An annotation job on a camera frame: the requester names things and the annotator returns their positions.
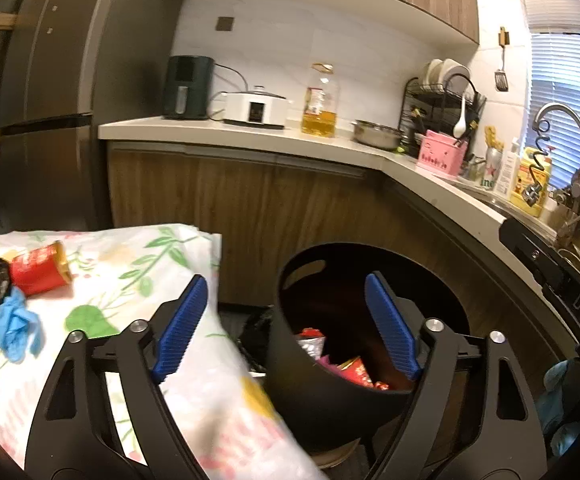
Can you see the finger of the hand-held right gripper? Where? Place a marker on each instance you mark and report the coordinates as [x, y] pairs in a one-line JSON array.
[[529, 247]]

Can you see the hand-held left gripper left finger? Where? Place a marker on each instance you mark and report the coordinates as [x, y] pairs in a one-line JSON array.
[[180, 330]]

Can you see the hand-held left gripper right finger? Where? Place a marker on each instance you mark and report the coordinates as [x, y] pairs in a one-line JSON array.
[[392, 325]]

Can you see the red snack packet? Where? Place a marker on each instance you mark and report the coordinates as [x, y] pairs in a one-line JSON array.
[[357, 372]]

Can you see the black round trash bin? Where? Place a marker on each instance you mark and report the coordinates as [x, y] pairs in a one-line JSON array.
[[315, 405]]

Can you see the person's right hand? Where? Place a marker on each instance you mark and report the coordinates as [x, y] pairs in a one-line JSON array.
[[564, 400]]

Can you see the steel sink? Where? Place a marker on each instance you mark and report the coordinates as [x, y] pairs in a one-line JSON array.
[[514, 205]]

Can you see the yellow detergent bottle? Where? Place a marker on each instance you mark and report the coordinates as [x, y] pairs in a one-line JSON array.
[[544, 202]]

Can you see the floral tablecloth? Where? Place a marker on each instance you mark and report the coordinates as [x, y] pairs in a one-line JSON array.
[[205, 395]]

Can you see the black bag on floor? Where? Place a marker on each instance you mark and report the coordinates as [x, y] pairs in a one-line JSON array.
[[256, 340]]

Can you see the white plastic bottle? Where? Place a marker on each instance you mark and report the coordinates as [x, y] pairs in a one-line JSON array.
[[505, 172]]

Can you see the green and white can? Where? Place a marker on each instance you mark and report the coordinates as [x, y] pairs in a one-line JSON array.
[[490, 172]]

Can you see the clear glass cup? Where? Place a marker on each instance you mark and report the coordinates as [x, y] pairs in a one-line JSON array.
[[473, 169]]

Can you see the yellow scrubber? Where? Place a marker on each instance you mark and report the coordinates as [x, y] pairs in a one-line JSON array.
[[493, 137]]

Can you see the pink utensil box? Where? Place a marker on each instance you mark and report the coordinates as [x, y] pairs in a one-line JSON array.
[[439, 157]]

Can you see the wooden stool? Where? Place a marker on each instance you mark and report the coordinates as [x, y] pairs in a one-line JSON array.
[[340, 452]]

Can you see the white ladle spoon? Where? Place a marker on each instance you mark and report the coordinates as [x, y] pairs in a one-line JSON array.
[[459, 127]]

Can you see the wooden lower cabinet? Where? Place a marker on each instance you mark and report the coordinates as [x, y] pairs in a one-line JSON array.
[[250, 200]]

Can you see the red paper cup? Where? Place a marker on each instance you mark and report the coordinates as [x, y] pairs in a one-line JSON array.
[[37, 270]]

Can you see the blue rubber glove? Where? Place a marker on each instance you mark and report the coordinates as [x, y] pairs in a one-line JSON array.
[[15, 325]]

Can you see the hanging metal spatula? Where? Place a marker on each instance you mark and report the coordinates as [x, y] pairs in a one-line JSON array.
[[501, 80]]

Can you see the white window blinds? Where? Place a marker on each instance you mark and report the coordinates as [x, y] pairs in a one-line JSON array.
[[569, 75]]

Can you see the black dish rack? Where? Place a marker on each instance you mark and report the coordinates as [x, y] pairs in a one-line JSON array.
[[414, 110]]

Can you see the steel mixing bowl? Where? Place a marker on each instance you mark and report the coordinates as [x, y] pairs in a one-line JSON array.
[[375, 135]]

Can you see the white plate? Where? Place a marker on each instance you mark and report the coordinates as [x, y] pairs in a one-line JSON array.
[[454, 70], [430, 72]]

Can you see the cooking oil bottle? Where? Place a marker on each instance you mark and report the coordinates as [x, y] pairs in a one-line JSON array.
[[320, 120]]

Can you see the white rice cooker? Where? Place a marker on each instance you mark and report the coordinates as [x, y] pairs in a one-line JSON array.
[[255, 110]]

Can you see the black air fryer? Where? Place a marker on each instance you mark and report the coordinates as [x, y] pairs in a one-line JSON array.
[[187, 87]]

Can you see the grey refrigerator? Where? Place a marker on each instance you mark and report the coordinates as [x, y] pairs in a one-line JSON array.
[[70, 85]]

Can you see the dark wall outlet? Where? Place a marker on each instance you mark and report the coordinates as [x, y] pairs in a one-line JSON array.
[[225, 24]]

